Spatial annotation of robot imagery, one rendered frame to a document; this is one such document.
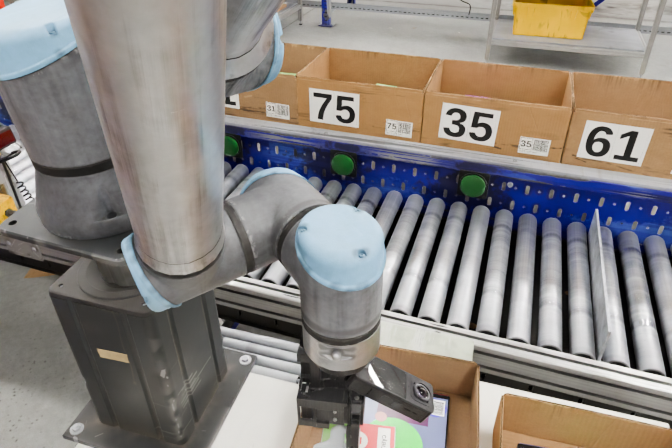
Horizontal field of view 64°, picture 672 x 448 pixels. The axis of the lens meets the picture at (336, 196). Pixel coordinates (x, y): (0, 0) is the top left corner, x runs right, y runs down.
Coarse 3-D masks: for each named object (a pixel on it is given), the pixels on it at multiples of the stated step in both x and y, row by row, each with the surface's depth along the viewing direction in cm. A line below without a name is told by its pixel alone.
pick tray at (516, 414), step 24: (504, 408) 92; (528, 408) 91; (552, 408) 89; (576, 408) 88; (504, 432) 95; (528, 432) 94; (552, 432) 92; (576, 432) 91; (600, 432) 89; (624, 432) 88; (648, 432) 86
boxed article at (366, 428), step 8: (344, 424) 75; (368, 424) 75; (328, 432) 74; (360, 432) 74; (368, 432) 74; (376, 432) 74; (384, 432) 74; (392, 432) 74; (360, 440) 73; (368, 440) 73; (376, 440) 73; (384, 440) 73; (392, 440) 73
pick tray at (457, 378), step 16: (384, 352) 100; (400, 352) 99; (416, 352) 98; (400, 368) 101; (416, 368) 100; (432, 368) 99; (448, 368) 98; (464, 368) 97; (432, 384) 102; (448, 384) 101; (464, 384) 99; (464, 400) 100; (464, 416) 97; (304, 432) 90; (320, 432) 95; (448, 432) 95; (464, 432) 95
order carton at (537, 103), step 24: (456, 72) 174; (480, 72) 172; (504, 72) 170; (528, 72) 167; (552, 72) 165; (432, 96) 151; (456, 96) 149; (480, 96) 176; (504, 96) 173; (528, 96) 171; (552, 96) 168; (432, 120) 155; (504, 120) 148; (528, 120) 146; (552, 120) 143; (432, 144) 159; (456, 144) 156; (480, 144) 154; (504, 144) 151; (552, 144) 147
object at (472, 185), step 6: (462, 180) 153; (468, 180) 152; (474, 180) 152; (480, 180) 151; (462, 186) 154; (468, 186) 153; (474, 186) 152; (480, 186) 152; (468, 192) 154; (474, 192) 154; (480, 192) 153
